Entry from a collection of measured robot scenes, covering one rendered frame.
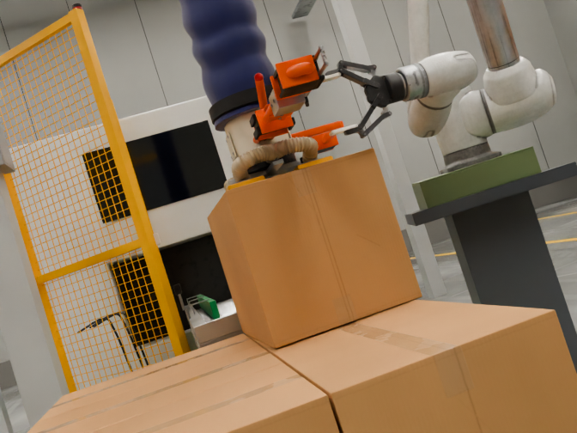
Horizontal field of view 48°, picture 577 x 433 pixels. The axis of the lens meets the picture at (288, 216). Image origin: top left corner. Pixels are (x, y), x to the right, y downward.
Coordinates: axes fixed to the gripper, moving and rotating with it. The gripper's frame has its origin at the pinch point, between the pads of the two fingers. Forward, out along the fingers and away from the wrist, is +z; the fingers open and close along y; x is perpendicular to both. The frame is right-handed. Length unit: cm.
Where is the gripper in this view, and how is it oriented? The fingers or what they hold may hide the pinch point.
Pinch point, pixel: (325, 106)
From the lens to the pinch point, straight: 165.5
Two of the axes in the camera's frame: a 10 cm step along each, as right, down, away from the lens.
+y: 3.0, 9.5, -0.4
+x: -1.7, 1.0, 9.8
